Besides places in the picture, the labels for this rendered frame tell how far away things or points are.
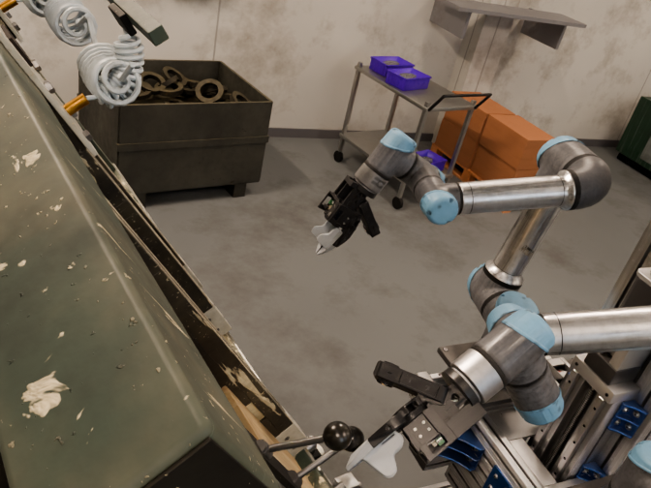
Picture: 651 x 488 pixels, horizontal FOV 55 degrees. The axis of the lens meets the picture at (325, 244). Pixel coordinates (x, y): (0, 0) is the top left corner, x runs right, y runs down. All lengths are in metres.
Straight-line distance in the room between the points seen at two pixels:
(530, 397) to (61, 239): 0.78
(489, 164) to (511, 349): 4.52
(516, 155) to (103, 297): 4.91
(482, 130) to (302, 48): 1.64
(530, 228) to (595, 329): 0.62
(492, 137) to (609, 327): 4.31
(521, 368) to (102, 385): 0.74
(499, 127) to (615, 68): 2.41
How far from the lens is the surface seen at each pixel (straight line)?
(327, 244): 1.56
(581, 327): 1.17
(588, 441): 1.75
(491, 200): 1.48
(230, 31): 5.17
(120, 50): 0.90
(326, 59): 5.51
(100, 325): 0.38
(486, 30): 5.94
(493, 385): 0.97
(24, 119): 0.59
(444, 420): 0.97
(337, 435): 0.84
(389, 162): 1.49
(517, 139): 5.21
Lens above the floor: 2.16
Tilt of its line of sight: 31 degrees down
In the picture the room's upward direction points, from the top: 14 degrees clockwise
